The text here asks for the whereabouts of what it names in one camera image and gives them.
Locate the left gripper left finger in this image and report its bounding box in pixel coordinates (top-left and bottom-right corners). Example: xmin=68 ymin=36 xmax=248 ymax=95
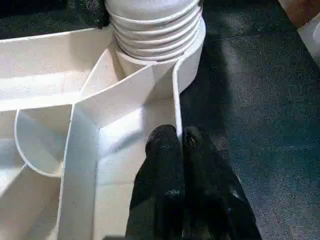
xmin=124 ymin=124 xmax=187 ymax=240

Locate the white plastic table top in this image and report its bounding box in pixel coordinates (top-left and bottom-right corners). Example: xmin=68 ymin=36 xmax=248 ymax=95
xmin=0 ymin=17 xmax=207 ymax=240

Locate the white plastic table leg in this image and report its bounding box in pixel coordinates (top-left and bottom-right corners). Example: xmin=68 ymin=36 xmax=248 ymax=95
xmin=104 ymin=0 xmax=204 ymax=62

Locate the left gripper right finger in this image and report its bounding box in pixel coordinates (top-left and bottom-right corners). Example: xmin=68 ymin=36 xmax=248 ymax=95
xmin=182 ymin=126 xmax=263 ymax=240

